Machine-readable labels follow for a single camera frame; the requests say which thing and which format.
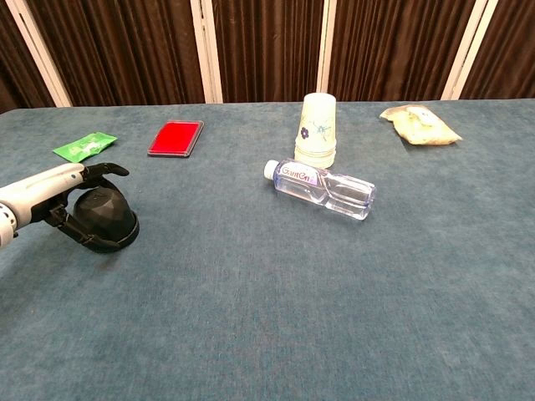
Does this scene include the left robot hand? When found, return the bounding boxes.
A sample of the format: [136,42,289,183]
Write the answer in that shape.
[0,161,130,251]

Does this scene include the black faceted dome object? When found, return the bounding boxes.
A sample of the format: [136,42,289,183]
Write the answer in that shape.
[73,187,140,254]

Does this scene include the green foil packet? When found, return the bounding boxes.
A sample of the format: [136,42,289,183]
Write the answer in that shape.
[52,131,119,165]

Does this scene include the red ink pad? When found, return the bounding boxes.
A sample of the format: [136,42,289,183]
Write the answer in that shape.
[146,119,206,159]

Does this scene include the blue velvet tablecloth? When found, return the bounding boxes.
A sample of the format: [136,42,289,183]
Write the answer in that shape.
[0,98,535,401]

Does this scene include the dark brown pleated curtain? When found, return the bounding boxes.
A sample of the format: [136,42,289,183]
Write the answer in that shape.
[0,0,535,114]

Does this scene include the clear plastic water bottle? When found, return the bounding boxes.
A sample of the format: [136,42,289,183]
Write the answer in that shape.
[262,159,377,222]

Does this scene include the stacked floral paper cups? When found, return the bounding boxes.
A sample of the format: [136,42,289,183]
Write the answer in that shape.
[293,92,338,170]

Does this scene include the crumpled beige snack bag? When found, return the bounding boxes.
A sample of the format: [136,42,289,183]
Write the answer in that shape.
[379,104,464,147]

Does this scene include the white screen frame post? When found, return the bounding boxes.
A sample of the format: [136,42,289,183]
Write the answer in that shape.
[441,0,489,101]
[3,0,73,108]
[316,0,338,95]
[190,0,224,104]

